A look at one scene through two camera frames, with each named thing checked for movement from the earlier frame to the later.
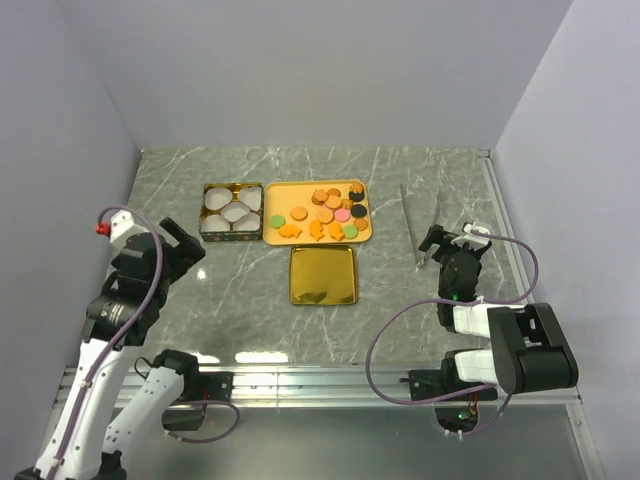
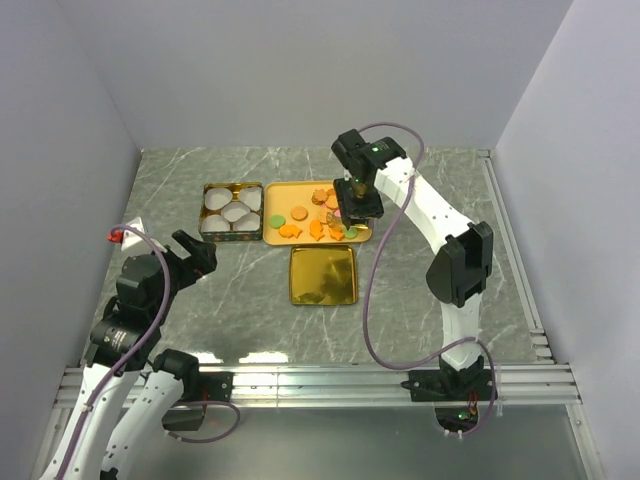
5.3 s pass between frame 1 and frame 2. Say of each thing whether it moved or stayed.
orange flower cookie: stayed
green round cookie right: stayed
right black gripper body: moved
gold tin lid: stayed
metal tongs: moved
